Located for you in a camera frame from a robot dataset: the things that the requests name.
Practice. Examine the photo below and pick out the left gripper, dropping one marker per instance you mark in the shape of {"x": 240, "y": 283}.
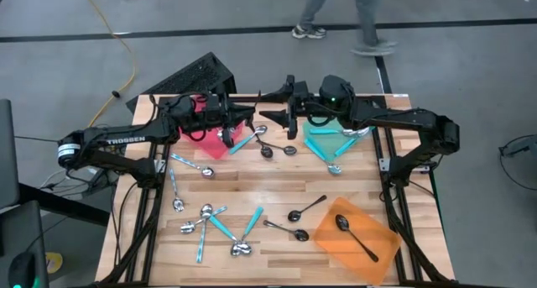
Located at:
{"x": 220, "y": 111}

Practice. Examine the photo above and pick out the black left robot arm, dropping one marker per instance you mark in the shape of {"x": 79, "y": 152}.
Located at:
{"x": 126, "y": 139}

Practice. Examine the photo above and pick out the silver metal spoon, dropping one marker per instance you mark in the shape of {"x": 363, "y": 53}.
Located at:
{"x": 289, "y": 149}

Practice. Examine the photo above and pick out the person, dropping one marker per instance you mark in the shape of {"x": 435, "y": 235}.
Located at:
{"x": 365, "y": 11}

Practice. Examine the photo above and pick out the orange translucent plastic bin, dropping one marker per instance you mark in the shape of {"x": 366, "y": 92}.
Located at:
{"x": 335, "y": 250}

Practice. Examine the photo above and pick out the grey monitor panel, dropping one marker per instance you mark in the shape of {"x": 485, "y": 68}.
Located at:
{"x": 8, "y": 153}

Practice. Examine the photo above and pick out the black spoon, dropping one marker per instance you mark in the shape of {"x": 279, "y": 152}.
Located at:
{"x": 301, "y": 235}
{"x": 267, "y": 151}
{"x": 294, "y": 215}
{"x": 342, "y": 222}

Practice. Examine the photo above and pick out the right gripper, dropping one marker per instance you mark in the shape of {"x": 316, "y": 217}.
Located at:
{"x": 302, "y": 105}

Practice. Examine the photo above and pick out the silver aluminium bracket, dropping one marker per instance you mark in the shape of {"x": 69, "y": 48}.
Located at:
{"x": 160, "y": 166}
{"x": 421, "y": 169}
{"x": 384, "y": 164}

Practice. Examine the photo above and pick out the white table label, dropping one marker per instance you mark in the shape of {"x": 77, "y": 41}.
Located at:
{"x": 399, "y": 95}

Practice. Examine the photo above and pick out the yellow floor sticker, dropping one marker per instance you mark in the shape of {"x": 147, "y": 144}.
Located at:
{"x": 54, "y": 263}

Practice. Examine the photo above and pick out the black perforated metal case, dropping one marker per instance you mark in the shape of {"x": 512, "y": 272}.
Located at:
{"x": 189, "y": 76}

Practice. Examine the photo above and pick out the black floor beam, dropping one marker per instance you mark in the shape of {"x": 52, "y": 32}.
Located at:
{"x": 63, "y": 204}

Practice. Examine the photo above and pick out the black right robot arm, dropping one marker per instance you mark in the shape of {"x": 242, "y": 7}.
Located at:
{"x": 403, "y": 118}

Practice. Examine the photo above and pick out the teal translucent plastic bin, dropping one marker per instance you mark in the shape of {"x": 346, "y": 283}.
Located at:
{"x": 331, "y": 147}

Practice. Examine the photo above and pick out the red translucent plastic bin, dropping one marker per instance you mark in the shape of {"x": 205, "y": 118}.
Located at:
{"x": 214, "y": 147}

